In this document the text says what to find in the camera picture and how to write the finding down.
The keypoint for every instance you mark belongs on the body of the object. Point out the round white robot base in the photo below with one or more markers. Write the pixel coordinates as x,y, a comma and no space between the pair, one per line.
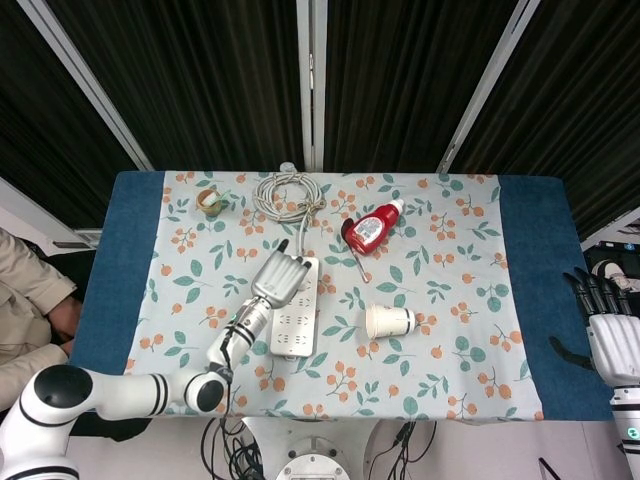
312,462

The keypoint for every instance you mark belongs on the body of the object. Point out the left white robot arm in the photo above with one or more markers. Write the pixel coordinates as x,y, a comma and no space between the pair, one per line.
125,395

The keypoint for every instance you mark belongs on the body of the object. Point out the small white green tube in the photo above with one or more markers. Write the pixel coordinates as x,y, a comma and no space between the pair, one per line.
216,199

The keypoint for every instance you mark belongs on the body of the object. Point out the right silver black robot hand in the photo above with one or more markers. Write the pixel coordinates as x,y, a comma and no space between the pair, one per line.
617,350

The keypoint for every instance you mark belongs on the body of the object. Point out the blue table cover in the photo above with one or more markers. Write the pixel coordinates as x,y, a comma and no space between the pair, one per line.
540,300

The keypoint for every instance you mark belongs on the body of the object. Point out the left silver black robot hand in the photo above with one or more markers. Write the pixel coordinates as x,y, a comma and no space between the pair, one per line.
277,277

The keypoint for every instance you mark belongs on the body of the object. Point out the white paper cup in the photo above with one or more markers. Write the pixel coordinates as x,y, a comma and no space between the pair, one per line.
387,321

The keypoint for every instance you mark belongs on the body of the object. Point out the black pleated curtain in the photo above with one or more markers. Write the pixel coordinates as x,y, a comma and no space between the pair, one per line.
575,100
400,75
200,75
40,125

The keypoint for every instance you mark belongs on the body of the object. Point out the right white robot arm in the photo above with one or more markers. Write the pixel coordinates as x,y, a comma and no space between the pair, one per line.
627,430

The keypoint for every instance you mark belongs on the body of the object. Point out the black white sneaker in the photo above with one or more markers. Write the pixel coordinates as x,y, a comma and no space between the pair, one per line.
617,275

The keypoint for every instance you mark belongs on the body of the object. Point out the red ketchup squeeze bottle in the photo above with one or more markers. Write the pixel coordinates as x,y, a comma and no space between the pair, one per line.
369,227

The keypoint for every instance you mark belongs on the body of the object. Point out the person in beige jacket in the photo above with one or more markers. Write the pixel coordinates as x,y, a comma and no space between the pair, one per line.
25,300

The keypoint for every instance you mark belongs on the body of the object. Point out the grey vertical frame post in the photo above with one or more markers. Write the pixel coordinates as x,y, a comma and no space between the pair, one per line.
311,85

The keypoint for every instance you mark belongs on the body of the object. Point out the white power strip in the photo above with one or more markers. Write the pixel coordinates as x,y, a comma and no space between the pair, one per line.
295,337

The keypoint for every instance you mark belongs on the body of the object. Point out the floral patterned tablecloth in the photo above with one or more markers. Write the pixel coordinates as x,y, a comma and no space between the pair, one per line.
200,280

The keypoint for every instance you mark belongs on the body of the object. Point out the grey slanted frame post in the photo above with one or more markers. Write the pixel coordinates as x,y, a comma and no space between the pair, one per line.
85,80
485,85

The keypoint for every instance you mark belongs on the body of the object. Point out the small brown wooden cup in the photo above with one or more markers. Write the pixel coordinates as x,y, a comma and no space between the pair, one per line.
209,206

